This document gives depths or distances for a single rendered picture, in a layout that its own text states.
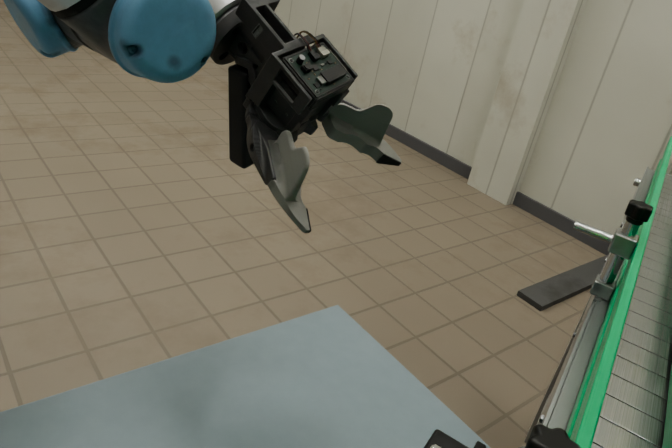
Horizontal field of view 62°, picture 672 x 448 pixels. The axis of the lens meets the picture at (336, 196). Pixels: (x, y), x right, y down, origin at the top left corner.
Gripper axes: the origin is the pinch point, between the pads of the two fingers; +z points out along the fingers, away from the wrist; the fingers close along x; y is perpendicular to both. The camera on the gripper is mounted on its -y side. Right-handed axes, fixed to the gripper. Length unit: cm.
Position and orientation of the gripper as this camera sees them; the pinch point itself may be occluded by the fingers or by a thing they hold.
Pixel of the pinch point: (355, 200)
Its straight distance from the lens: 54.1
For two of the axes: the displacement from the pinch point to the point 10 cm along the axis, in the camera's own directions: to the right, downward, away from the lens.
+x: 6.1, -4.3, 6.7
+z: 6.3, 7.7, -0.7
